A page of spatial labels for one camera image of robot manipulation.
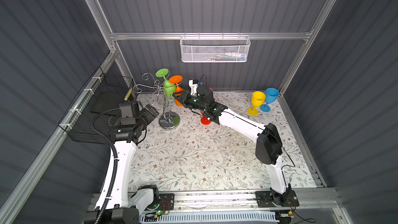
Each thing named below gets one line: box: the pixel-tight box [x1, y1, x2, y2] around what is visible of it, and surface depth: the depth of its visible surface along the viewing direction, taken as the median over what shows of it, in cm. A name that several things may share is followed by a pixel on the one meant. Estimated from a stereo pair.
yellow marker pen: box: [124, 87, 133, 101], surface depth 84 cm
